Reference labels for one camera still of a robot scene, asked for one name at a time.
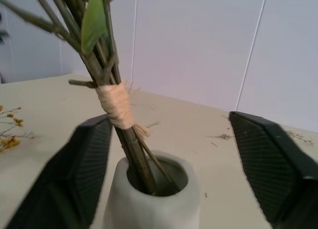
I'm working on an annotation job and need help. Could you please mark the yellow dried flower bouquet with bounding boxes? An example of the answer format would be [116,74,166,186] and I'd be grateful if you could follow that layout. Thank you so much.
[0,105,35,153]

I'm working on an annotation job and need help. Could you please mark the white ceramic vase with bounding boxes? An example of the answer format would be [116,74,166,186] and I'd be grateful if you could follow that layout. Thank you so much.
[101,150,201,229]

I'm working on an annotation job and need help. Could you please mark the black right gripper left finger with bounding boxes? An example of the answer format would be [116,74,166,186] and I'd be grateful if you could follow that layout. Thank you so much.
[5,114,113,229]

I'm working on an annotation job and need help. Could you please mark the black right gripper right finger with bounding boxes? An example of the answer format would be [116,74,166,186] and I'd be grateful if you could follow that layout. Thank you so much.
[229,111,318,229]

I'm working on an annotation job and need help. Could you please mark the green stem bouquet with twine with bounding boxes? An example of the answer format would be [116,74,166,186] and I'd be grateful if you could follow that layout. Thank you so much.
[0,0,172,195]

